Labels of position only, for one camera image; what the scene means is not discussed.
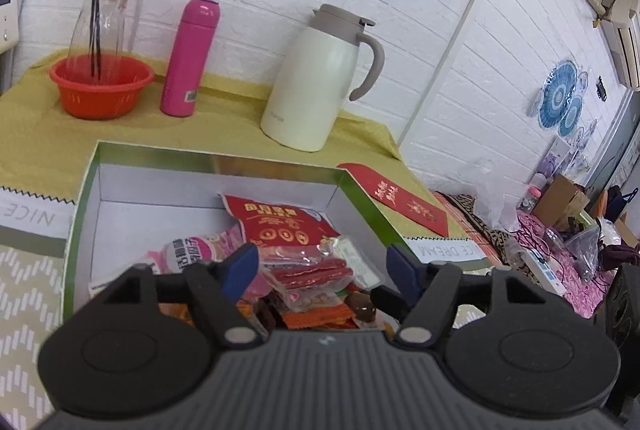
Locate chevron patterned tablecloth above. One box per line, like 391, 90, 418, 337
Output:
0, 187, 493, 430

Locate pink patterned cloth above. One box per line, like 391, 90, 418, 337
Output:
500, 210, 631, 318

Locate orange stick snack packet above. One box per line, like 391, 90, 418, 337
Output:
280, 307, 353, 331

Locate brown candy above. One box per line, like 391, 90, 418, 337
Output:
349, 291, 378, 323

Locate pink label snack packet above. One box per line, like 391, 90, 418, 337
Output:
146, 230, 246, 278

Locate white wall conduit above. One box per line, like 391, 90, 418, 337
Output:
400, 0, 508, 156

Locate black speaker box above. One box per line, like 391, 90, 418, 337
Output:
595, 262, 640, 351

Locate red colander basket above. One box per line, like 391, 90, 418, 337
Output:
49, 56, 156, 120

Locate brown cardboard box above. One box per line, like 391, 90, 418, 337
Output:
532, 174, 591, 231

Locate red envelope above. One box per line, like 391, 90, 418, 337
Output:
336, 161, 448, 237

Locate dark bag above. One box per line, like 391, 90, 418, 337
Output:
605, 187, 638, 216

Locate leopard print blanket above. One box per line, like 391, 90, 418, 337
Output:
432, 191, 531, 281

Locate cream thermal jug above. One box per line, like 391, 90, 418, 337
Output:
260, 3, 386, 153

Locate white power strip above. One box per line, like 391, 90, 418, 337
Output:
522, 250, 568, 296

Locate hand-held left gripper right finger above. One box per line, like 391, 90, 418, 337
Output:
372, 245, 543, 348

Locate maroon cloth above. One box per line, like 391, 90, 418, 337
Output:
597, 242, 640, 271

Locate red gold-print snack packet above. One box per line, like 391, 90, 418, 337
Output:
221, 193, 337, 252

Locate yellow cloth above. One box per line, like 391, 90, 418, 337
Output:
0, 50, 466, 241

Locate glass carafe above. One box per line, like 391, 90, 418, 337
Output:
67, 0, 137, 78

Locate white air conditioner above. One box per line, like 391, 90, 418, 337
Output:
592, 0, 640, 91

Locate pink thermos bottle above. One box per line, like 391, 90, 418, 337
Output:
160, 0, 221, 117

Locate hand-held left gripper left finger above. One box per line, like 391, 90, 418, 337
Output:
102, 242, 268, 351

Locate clear plastic bag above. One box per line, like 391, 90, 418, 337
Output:
475, 180, 521, 233
570, 222, 601, 281

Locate clear pale snack packet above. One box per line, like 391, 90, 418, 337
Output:
325, 236, 383, 288

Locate blue mandala wall decoration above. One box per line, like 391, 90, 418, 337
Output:
530, 60, 591, 138

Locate green cardboard box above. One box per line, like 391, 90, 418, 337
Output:
60, 140, 436, 346

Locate jar with pink lid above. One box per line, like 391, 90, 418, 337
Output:
522, 182, 543, 211

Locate black straw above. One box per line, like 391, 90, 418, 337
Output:
89, 0, 98, 77
95, 0, 104, 78

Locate small wall pictures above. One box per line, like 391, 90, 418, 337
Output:
537, 117, 601, 183

